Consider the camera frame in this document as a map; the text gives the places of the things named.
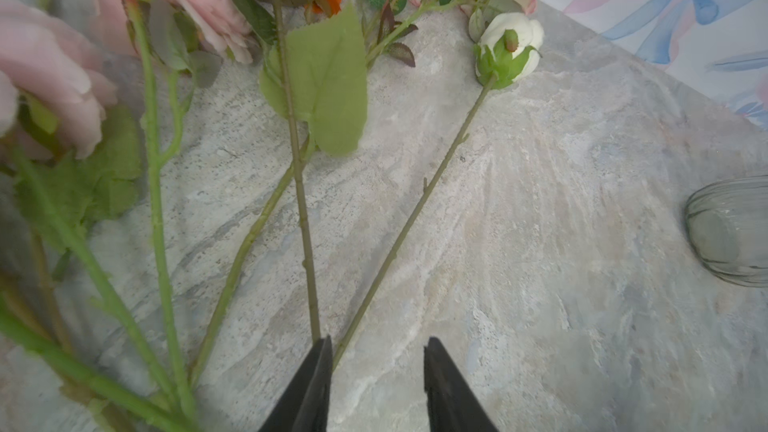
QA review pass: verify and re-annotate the white rose bud stem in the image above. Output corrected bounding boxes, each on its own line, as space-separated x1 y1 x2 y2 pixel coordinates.
332 12 545 368

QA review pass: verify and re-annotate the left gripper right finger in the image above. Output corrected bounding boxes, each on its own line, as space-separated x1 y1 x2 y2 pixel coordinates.
424 337 498 432

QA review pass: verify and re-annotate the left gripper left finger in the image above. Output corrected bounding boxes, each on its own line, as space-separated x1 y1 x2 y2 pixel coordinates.
259 336 333 432

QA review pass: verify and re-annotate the clear glass vase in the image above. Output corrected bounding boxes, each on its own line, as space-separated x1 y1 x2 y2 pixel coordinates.
683 175 767 288

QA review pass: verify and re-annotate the pink rose stem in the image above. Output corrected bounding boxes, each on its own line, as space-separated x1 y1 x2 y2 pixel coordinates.
0 0 256 432

